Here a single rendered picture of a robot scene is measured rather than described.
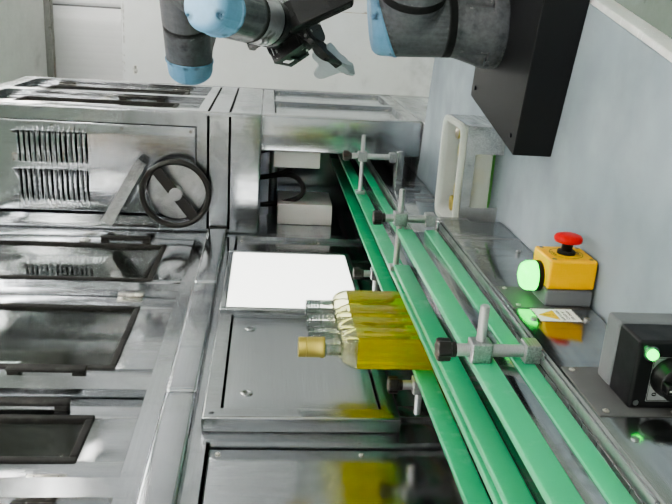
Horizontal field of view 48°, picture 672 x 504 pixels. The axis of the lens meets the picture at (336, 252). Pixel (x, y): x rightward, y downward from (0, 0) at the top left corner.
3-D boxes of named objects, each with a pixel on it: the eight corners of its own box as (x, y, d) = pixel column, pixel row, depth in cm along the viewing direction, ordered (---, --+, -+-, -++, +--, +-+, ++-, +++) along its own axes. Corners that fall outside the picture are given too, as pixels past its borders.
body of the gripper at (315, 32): (277, 29, 130) (234, 18, 119) (316, 2, 125) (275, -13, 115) (294, 69, 129) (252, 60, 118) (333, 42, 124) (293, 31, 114)
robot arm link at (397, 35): (430, 29, 141) (358, 27, 139) (445, -35, 130) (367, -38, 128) (440, 73, 134) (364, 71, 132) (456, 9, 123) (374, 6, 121)
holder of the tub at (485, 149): (469, 235, 174) (436, 234, 173) (484, 115, 165) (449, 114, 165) (490, 259, 158) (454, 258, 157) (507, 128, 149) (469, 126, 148)
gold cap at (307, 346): (323, 351, 128) (297, 350, 128) (324, 332, 127) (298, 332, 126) (324, 361, 125) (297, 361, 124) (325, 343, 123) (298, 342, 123)
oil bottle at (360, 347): (458, 357, 132) (336, 355, 129) (461, 327, 130) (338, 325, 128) (466, 372, 126) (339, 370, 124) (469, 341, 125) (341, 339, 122)
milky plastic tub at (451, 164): (470, 212, 172) (432, 211, 172) (482, 114, 165) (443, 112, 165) (491, 235, 156) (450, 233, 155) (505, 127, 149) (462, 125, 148)
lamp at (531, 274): (531, 284, 112) (512, 283, 112) (536, 255, 111) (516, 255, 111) (542, 295, 108) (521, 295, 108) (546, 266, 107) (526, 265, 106)
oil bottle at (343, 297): (437, 317, 148) (328, 315, 146) (440, 291, 146) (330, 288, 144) (443, 329, 143) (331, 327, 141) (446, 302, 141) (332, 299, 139)
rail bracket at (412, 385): (458, 408, 132) (383, 407, 130) (463, 373, 129) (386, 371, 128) (464, 420, 128) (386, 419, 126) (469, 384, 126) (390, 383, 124)
